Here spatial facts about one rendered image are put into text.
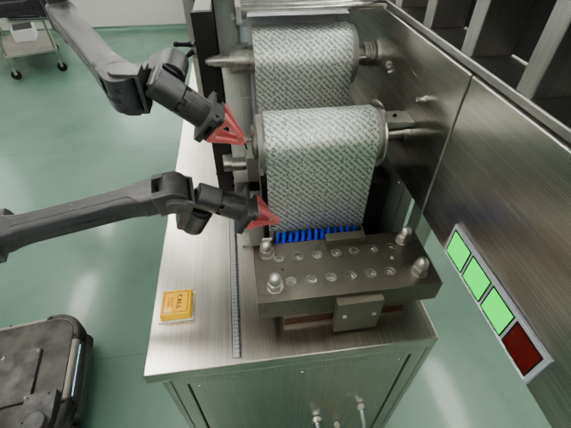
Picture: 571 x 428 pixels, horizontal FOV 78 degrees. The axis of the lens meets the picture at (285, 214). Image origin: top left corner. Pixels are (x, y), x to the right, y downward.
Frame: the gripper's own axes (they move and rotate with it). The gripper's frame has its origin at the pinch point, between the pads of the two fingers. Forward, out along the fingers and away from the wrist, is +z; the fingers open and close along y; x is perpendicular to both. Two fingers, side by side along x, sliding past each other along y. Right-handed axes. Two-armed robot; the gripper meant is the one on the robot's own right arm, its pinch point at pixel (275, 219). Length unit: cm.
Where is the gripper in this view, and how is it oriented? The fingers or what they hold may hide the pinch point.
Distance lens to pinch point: 84.6
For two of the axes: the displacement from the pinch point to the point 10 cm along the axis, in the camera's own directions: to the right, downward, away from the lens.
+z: 8.6, 2.8, 4.2
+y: 1.3, 6.8, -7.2
